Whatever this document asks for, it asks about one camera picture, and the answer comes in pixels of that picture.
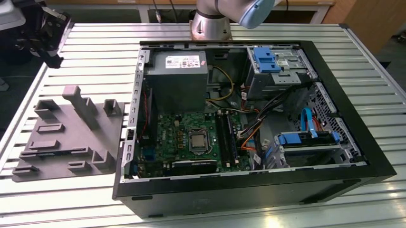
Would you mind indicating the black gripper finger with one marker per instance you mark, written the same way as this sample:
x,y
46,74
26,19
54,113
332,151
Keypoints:
x,y
61,28
30,46

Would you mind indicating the blue RAM stick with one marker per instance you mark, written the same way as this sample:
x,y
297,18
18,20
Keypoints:
x,y
57,152

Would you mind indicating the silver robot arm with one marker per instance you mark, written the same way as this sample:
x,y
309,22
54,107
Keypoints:
x,y
209,26

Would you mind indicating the black RAM slot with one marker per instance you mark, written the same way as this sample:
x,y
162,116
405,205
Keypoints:
x,y
222,137

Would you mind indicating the grey parts rack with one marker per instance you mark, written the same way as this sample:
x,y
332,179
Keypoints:
x,y
73,133

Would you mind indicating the grey power supply unit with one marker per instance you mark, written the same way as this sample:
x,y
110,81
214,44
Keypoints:
x,y
174,88

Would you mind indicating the green motherboard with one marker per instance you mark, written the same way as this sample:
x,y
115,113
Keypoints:
x,y
171,123

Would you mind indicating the silver CPU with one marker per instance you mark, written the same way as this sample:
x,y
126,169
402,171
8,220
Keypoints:
x,y
198,142

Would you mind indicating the blue plastic drive latch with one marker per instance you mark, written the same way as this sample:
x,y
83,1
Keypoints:
x,y
265,59

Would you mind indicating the black graphics card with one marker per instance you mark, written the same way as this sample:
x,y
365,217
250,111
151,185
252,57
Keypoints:
x,y
194,167

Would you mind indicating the metal drive cage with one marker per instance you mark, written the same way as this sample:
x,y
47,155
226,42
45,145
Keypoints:
x,y
285,80

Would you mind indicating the hard disk in blue carrier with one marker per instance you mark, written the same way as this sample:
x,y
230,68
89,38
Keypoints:
x,y
293,139

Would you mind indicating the black PC case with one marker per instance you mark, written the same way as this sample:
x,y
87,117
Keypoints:
x,y
222,197

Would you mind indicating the grey metal disk bay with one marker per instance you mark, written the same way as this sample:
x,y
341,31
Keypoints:
x,y
313,147

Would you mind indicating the brown wooden cabinet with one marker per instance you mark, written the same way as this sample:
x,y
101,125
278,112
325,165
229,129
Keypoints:
x,y
372,21

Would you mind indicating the white desk frame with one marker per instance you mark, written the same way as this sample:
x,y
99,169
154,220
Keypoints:
x,y
322,14

